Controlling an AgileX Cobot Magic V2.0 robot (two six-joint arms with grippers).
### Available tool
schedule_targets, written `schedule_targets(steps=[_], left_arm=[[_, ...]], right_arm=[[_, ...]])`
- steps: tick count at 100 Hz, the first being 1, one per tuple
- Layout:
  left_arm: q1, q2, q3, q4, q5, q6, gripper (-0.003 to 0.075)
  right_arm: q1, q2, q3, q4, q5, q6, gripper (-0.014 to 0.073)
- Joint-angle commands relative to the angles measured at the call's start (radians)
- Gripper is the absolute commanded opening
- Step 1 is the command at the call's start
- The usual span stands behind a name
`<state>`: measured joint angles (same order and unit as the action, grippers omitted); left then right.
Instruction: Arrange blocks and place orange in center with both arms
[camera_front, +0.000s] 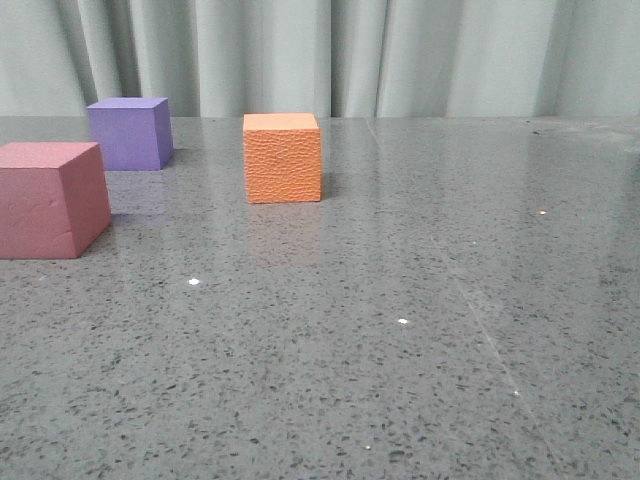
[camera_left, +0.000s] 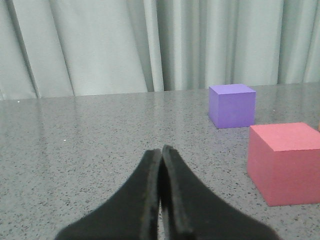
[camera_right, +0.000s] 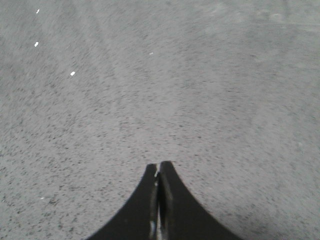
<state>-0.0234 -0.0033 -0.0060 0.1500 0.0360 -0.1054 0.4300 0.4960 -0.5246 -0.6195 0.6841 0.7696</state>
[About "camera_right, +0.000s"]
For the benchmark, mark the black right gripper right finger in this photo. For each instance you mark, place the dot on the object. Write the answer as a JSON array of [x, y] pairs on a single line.
[[182, 217]]

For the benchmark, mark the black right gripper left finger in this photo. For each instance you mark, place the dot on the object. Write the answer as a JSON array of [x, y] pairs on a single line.
[[137, 219]]

